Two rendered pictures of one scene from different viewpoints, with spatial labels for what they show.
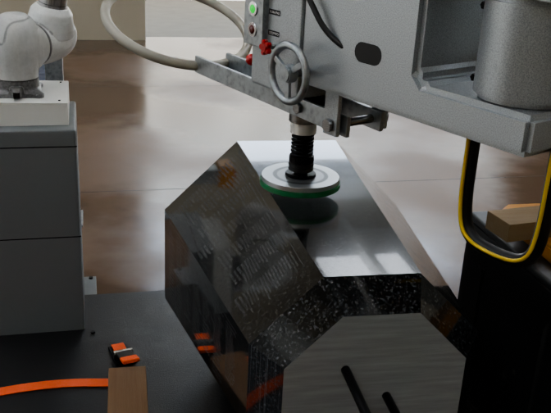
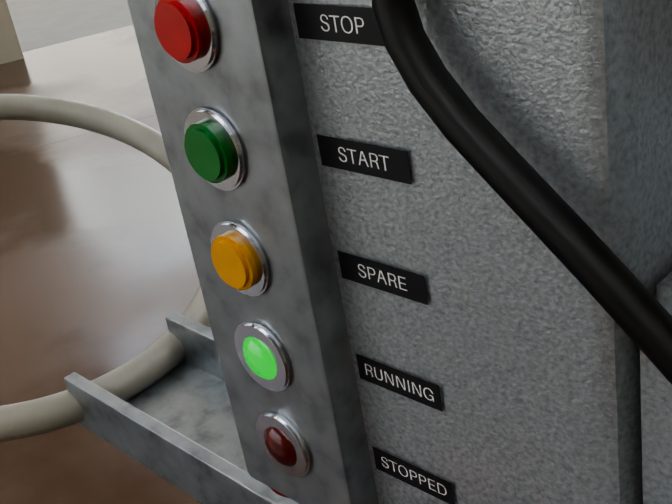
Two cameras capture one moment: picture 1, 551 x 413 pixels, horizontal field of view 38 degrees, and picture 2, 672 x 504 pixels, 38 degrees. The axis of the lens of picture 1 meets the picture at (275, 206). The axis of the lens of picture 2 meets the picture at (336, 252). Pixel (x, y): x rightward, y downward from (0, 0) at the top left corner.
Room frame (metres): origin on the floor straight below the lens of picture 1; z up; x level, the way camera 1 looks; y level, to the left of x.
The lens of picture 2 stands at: (1.65, 0.07, 1.56)
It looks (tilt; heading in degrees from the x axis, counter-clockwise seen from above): 27 degrees down; 356
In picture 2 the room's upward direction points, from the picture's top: 10 degrees counter-clockwise
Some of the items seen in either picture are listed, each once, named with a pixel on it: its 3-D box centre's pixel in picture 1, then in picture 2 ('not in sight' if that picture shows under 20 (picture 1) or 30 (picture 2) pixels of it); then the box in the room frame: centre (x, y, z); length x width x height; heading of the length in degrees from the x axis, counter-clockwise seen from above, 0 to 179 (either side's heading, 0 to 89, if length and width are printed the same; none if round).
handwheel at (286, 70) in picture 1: (299, 72); not in sight; (1.89, -0.04, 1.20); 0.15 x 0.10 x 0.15; 38
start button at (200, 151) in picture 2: not in sight; (211, 150); (2.03, 0.08, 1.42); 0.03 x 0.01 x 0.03; 38
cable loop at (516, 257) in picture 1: (505, 189); not in sight; (1.53, -0.47, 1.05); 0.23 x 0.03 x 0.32; 38
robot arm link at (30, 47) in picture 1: (15, 44); not in sight; (2.78, 0.93, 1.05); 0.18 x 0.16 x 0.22; 162
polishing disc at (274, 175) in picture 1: (300, 176); not in sight; (2.06, -0.06, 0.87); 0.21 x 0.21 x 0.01
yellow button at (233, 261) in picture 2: not in sight; (237, 260); (2.03, 0.08, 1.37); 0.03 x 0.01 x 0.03; 38
